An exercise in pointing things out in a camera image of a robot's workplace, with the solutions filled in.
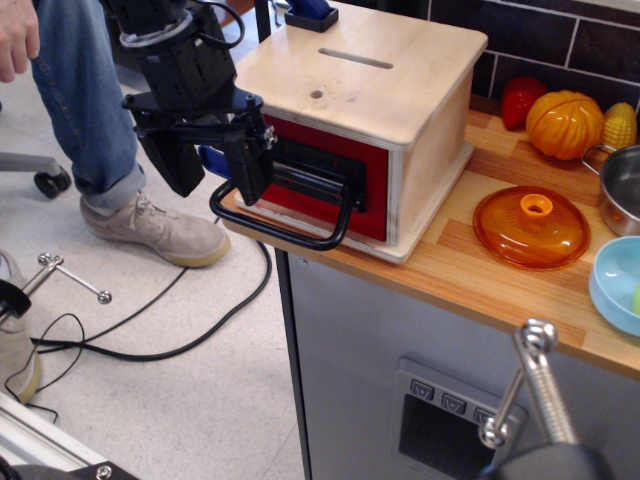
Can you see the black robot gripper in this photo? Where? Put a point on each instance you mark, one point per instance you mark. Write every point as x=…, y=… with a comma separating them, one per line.
x=192, y=98

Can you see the red front wooden drawer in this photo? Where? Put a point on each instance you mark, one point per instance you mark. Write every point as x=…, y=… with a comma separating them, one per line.
x=322, y=176

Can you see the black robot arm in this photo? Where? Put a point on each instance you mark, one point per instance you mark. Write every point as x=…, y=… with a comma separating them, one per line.
x=193, y=118

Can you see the blue black clamp on box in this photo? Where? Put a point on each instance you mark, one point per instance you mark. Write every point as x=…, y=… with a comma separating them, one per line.
x=313, y=15

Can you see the light wooden box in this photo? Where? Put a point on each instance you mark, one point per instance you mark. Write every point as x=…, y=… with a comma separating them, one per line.
x=389, y=90

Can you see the person's bare hand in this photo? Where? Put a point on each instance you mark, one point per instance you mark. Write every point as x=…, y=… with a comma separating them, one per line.
x=19, y=37

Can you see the beige sneaker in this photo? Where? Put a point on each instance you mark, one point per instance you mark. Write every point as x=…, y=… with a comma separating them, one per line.
x=181, y=239
x=20, y=363

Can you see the office chair base wheel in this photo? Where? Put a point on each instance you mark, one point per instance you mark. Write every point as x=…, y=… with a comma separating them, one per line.
x=49, y=177

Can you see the blue jeans leg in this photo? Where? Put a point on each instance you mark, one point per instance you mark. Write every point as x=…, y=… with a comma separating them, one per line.
x=77, y=81

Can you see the grey toy kitchen cabinet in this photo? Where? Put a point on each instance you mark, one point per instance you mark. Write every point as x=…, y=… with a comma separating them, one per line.
x=388, y=386

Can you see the red toy pepper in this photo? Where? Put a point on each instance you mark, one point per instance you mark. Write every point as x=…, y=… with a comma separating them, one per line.
x=518, y=97

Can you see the orange transparent pot lid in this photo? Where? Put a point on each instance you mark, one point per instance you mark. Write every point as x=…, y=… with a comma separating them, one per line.
x=531, y=228

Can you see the orange toy pumpkin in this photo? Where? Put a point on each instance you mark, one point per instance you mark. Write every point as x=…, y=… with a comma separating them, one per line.
x=564, y=124

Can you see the metal clamp screw right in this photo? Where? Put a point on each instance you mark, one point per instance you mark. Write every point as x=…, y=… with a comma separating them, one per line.
x=561, y=456

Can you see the steel cooking pot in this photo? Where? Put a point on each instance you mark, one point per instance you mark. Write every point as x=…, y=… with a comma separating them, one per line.
x=619, y=187

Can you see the yellow toy corn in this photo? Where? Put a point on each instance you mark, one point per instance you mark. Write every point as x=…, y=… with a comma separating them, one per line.
x=621, y=128

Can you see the light blue bowl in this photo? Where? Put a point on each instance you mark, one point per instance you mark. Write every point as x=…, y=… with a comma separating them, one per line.
x=613, y=279

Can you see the green item in bowl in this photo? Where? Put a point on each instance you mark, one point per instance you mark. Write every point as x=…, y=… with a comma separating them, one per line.
x=636, y=300

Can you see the blue black clamp handle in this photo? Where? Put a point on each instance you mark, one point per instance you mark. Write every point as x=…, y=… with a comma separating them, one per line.
x=214, y=161

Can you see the aluminium frame rail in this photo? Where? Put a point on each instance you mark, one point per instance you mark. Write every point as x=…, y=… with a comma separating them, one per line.
x=38, y=449

